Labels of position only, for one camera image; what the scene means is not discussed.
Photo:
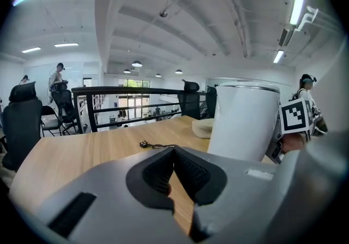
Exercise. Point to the black office chair with headrest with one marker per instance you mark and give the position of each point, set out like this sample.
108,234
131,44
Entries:
189,101

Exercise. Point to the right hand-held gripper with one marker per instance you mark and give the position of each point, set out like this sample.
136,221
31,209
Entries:
295,114

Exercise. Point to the ceiling smoke detector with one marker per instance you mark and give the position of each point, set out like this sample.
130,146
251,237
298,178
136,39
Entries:
163,14

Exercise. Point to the person's right forearm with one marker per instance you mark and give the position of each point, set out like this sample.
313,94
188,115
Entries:
294,142

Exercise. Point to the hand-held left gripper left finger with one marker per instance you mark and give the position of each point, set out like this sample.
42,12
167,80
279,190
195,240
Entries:
109,196

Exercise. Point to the white ceiling pipe bracket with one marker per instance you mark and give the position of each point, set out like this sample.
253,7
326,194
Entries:
308,17

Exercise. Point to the black metal railing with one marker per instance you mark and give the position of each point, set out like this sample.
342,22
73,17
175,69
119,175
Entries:
90,109

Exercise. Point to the ceiling air conditioner unit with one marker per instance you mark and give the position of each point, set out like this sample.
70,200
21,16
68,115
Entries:
285,36

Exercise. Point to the white electric kettle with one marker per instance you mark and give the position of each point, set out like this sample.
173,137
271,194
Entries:
242,120

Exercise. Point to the black folding chair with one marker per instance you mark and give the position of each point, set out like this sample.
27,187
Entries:
51,120

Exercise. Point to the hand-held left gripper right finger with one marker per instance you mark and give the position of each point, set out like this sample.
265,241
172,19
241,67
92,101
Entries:
245,196

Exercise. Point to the beige round cushion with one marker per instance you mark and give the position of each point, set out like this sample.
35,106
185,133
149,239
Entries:
202,127

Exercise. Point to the black mesh office chair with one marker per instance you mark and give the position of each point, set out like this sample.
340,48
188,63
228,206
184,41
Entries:
64,103

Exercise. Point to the black high-back office chair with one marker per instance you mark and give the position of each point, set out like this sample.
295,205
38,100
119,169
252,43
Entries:
21,125

